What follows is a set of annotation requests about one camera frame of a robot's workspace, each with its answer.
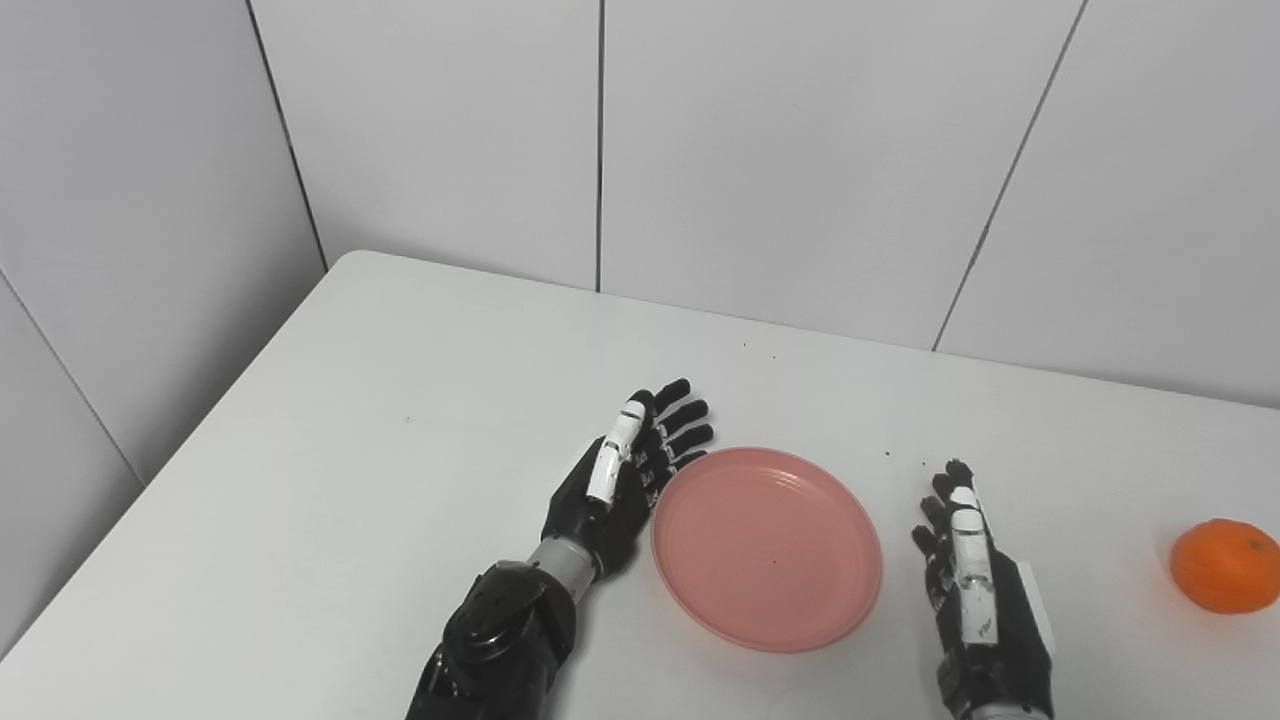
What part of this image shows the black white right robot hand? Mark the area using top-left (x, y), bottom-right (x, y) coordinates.
top-left (910, 459), bottom-right (1058, 719)

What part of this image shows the orange mandarin fruit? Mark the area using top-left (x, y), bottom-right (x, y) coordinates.
top-left (1169, 518), bottom-right (1280, 616)

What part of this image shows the pink round plate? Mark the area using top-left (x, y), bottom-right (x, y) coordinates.
top-left (650, 446), bottom-right (885, 656)

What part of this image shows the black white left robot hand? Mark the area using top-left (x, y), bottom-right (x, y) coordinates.
top-left (540, 377), bottom-right (716, 582)

